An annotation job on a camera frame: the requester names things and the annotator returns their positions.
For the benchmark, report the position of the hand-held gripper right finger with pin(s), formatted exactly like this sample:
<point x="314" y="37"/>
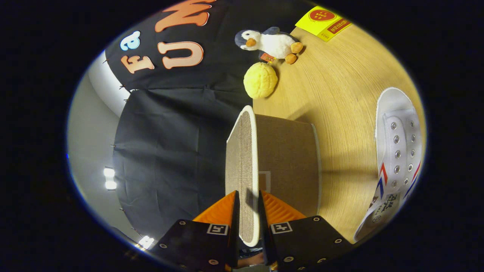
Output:
<point x="264" y="238"/>

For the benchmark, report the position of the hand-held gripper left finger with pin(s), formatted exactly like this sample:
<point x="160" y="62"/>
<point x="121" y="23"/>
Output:
<point x="235" y="234"/>

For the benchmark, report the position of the brown fabric storage box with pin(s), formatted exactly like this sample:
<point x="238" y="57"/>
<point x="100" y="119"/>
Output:
<point x="287" y="158"/>

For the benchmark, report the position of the white canvas shoe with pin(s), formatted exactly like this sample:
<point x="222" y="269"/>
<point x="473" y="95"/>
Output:
<point x="397" y="151"/>

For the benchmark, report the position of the ceiling light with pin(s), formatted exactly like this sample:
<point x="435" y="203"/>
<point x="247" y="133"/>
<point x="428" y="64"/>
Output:
<point x="146" y="242"/>
<point x="109" y="178"/>

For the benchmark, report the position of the yellow bun plush toy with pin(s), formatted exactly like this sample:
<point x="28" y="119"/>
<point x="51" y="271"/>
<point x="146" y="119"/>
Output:
<point x="260" y="80"/>

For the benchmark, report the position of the penguin plush toy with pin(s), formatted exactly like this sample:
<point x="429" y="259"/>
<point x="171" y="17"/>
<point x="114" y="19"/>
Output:
<point x="272" y="41"/>

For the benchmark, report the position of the yellow book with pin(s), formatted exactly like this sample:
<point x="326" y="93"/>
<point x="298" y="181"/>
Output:
<point x="321" y="20"/>

